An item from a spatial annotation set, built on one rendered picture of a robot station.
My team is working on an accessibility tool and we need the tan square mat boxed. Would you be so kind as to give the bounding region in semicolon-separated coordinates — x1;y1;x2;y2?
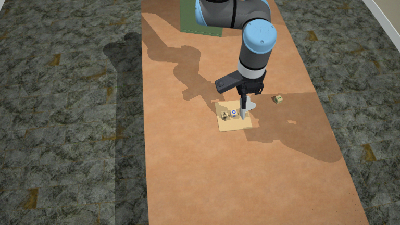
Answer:
215;100;253;132

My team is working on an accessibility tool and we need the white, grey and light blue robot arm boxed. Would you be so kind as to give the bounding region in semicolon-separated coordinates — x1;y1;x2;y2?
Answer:
195;0;277;94

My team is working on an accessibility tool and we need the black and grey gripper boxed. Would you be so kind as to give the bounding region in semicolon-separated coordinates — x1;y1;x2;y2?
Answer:
236;70;267;120

